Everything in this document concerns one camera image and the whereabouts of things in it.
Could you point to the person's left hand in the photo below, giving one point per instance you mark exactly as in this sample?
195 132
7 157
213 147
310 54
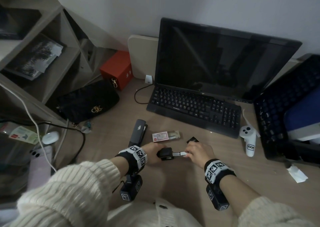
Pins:
152 153

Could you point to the person's right hand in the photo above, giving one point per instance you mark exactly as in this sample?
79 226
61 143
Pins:
201 153

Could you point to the small black stapler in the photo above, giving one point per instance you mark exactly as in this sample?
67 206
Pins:
165 154

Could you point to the red white staples box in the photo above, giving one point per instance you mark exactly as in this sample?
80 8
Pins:
161 136

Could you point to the grey top stapler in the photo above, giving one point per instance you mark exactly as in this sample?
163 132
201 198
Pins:
138 131

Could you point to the person's right forearm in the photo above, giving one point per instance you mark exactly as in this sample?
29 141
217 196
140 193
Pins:
250 201

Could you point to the person's left forearm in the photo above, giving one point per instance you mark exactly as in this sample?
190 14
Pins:
70 196

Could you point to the black keyboard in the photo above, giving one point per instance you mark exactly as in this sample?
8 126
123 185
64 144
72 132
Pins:
190 106

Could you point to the white handheld controller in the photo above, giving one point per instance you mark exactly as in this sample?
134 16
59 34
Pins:
249 140

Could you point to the cream knitted sweater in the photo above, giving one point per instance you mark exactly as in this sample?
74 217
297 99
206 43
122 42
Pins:
150 214

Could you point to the grey bag charm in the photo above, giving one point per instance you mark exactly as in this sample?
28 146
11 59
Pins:
87 128

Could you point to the white plug adapter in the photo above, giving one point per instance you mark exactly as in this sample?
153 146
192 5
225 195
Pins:
148 79

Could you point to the black perforated file basket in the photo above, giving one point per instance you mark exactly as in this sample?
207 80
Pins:
272 106

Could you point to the black handbag gold logo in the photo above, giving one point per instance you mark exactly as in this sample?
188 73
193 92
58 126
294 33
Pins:
83 103

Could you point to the black computer monitor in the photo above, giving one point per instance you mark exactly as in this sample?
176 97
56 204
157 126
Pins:
220 61

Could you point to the crumpled white paper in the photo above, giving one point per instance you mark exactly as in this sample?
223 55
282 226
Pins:
297 174

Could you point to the white computer mouse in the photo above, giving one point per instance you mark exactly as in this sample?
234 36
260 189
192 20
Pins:
50 137

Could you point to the white cardboard box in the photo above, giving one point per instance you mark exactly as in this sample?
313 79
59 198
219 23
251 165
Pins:
306 135

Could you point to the blue folder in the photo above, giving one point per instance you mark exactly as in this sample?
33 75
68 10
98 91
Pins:
305 111

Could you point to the pale smartphone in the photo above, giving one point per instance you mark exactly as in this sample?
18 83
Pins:
40 166

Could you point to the green white packet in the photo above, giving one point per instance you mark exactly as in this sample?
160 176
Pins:
23 135

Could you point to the beige shelf unit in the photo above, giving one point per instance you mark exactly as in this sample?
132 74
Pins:
62 56

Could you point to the black white picture booklet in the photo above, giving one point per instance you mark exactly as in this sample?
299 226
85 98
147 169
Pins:
32 56

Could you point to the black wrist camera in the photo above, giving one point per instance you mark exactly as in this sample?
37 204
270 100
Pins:
217 198
131 188

